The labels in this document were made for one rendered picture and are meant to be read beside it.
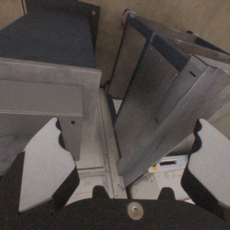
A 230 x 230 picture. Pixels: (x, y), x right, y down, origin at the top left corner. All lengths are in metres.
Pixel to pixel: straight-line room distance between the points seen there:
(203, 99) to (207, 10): 1.09
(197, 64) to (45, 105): 0.35
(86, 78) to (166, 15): 0.96
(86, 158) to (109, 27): 0.91
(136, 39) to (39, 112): 0.81
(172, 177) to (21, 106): 0.58
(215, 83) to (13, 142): 0.46
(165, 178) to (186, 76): 0.42
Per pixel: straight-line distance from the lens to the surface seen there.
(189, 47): 0.71
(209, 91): 0.35
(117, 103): 1.16
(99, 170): 0.79
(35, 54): 0.43
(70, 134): 0.33
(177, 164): 0.66
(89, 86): 0.36
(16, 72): 0.38
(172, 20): 1.24
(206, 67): 0.33
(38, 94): 0.34
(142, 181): 0.67
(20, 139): 0.35
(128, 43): 0.96
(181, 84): 0.36
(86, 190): 0.73
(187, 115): 0.38
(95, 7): 1.04
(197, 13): 1.34
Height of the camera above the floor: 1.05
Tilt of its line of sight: 40 degrees down
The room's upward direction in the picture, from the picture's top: 167 degrees clockwise
